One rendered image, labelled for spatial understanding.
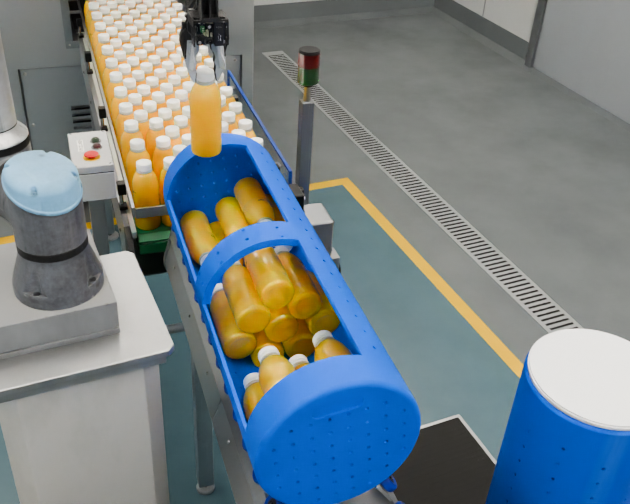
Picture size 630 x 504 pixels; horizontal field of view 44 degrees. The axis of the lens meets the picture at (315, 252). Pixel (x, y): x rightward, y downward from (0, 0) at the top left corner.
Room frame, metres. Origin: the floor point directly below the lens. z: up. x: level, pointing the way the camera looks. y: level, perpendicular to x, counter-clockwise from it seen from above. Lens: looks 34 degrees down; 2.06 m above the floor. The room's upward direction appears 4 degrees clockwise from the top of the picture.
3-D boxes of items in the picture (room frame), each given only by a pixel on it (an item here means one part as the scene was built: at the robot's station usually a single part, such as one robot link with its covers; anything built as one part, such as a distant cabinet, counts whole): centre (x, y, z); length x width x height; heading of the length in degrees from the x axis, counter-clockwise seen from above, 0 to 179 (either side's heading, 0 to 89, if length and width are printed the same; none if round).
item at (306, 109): (2.20, 0.05, 0.55); 0.04 x 0.04 x 1.10; 21
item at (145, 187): (1.77, 0.45, 0.99); 0.07 x 0.07 x 0.17
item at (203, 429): (1.63, 0.30, 0.31); 0.06 x 0.06 x 0.63; 21
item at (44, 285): (1.08, 0.44, 1.27); 0.15 x 0.15 x 0.10
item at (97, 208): (1.81, 0.60, 0.50); 0.04 x 0.04 x 1.00; 21
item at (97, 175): (1.81, 0.60, 1.05); 0.20 x 0.10 x 0.10; 21
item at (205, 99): (1.56, 0.26, 1.33); 0.07 x 0.07 x 0.17
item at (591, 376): (1.14, -0.57, 1.03); 0.28 x 0.28 x 0.01
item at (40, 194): (1.09, 0.45, 1.38); 0.13 x 0.12 x 0.14; 51
